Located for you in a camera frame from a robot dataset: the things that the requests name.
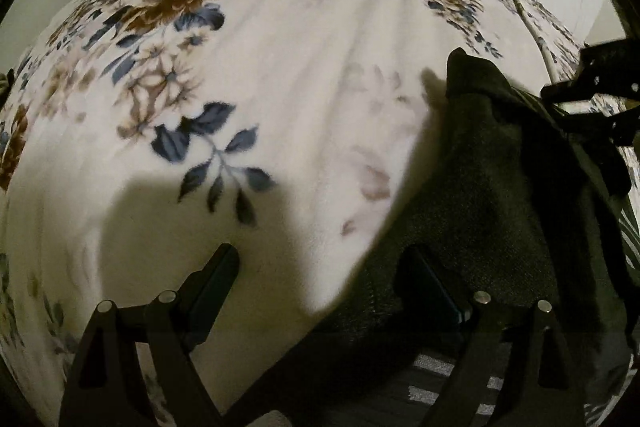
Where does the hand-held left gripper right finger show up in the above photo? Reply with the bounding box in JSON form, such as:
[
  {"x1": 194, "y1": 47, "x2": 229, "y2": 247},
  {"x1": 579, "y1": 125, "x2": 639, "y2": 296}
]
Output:
[{"x1": 395, "y1": 246, "x2": 587, "y2": 427}]

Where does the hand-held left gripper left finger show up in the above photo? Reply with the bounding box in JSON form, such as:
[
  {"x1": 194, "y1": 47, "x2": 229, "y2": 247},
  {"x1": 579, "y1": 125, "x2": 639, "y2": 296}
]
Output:
[{"x1": 59, "y1": 243, "x2": 241, "y2": 427}]

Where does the black garment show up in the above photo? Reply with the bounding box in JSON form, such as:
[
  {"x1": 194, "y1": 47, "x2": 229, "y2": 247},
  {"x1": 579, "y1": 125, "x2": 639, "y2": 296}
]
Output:
[{"x1": 220, "y1": 47, "x2": 640, "y2": 427}]

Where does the striped bed sheet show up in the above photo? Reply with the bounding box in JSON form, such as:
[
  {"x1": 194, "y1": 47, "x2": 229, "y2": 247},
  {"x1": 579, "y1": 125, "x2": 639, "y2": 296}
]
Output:
[{"x1": 395, "y1": 199, "x2": 640, "y2": 427}]

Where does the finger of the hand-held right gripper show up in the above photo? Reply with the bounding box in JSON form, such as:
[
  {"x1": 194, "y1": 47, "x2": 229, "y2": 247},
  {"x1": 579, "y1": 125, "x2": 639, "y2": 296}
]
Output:
[
  {"x1": 552, "y1": 104, "x2": 640, "y2": 148},
  {"x1": 541, "y1": 39, "x2": 640, "y2": 105}
]

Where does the floral blanket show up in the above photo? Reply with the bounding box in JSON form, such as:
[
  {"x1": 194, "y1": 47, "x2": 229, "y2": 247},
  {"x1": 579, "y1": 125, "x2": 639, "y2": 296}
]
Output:
[{"x1": 0, "y1": 0, "x2": 640, "y2": 427}]

